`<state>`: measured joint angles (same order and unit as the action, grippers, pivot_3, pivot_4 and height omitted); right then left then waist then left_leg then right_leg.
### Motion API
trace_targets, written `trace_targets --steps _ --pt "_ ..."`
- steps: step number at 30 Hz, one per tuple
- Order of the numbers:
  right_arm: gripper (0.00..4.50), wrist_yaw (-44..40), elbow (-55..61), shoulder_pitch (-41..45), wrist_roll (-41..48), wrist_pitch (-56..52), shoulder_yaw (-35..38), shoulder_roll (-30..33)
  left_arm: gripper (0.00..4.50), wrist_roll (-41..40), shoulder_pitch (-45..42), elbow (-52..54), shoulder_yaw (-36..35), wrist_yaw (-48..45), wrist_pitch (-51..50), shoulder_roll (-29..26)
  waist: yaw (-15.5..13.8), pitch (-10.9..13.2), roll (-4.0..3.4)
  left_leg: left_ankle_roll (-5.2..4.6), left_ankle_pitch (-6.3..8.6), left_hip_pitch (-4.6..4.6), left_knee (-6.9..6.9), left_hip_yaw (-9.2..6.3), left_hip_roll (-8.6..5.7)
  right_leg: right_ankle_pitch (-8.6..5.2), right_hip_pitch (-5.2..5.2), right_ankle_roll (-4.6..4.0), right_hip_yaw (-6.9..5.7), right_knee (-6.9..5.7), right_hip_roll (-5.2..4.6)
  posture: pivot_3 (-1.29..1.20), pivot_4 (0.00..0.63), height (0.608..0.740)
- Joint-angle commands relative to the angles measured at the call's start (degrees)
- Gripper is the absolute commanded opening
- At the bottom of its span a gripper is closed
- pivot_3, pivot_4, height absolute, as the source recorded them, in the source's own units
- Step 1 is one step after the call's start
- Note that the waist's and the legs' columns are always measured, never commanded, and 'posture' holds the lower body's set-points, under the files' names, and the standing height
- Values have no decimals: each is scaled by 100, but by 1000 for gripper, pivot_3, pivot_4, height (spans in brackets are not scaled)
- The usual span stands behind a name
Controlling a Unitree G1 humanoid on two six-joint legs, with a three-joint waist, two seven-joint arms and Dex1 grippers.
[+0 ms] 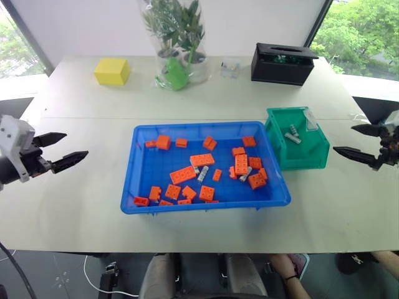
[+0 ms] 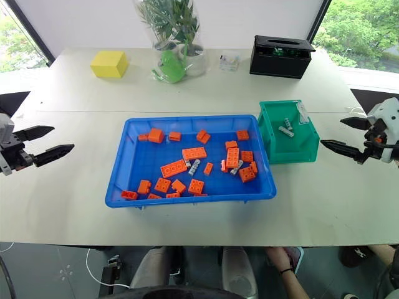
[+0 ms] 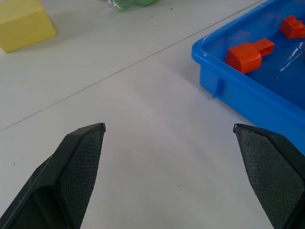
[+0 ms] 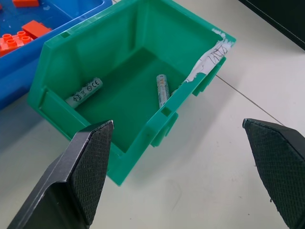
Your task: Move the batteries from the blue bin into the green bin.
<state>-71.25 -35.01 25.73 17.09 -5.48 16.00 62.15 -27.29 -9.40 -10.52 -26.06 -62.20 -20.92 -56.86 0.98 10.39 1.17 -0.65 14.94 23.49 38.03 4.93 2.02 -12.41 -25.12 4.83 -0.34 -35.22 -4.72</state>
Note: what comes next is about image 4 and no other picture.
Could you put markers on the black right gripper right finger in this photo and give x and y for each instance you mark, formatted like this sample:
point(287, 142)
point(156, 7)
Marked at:
point(276, 164)

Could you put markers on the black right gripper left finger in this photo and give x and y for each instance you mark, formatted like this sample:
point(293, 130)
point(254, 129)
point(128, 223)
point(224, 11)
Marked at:
point(83, 171)

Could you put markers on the white battery with CE mark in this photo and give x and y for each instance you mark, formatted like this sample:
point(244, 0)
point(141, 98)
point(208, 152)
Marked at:
point(84, 91)

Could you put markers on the green plastic bin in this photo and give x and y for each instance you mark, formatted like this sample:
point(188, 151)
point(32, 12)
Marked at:
point(124, 78)

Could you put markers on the white battery with yellow print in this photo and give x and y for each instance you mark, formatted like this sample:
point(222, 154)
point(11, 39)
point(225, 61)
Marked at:
point(162, 90)

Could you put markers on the white paper label with scribble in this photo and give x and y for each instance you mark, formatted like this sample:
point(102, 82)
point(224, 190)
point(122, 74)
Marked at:
point(209, 62)

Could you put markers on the blue plastic tray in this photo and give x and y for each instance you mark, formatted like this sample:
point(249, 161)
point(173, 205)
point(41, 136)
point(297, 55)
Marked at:
point(28, 57)

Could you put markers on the dark table edge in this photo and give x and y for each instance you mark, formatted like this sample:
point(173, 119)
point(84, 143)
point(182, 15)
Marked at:
point(278, 19)

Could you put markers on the orange toy brick cluster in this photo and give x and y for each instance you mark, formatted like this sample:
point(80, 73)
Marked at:
point(14, 42)

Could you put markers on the orange flat building block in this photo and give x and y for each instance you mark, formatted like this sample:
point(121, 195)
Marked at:
point(35, 29)
point(25, 3)

